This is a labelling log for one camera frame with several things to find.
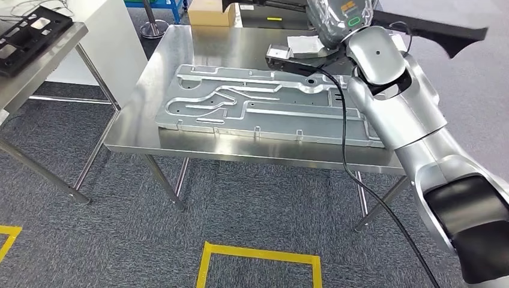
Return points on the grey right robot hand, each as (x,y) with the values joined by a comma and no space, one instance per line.
(338,20)

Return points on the black plastic plate holder part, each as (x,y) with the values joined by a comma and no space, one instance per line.
(437,33)
(24,59)

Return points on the stainless steel workbench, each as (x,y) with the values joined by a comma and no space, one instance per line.
(131,135)

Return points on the white plastic film piece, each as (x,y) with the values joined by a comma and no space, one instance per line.
(302,44)

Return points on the stamped aluminium panel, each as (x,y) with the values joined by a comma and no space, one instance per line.
(278,123)

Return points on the brown cardboard box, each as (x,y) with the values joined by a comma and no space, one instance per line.
(210,16)

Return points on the blue metal cart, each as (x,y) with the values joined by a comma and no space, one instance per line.
(176,14)

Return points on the chrome stanchion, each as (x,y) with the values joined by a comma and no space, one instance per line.
(153,30)

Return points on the yellow floor tape square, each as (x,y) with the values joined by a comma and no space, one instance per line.
(10,229)
(258,253)

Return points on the stainless steel table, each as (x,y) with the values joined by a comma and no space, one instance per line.
(47,51)

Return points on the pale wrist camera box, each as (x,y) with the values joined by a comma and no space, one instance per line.
(278,52)

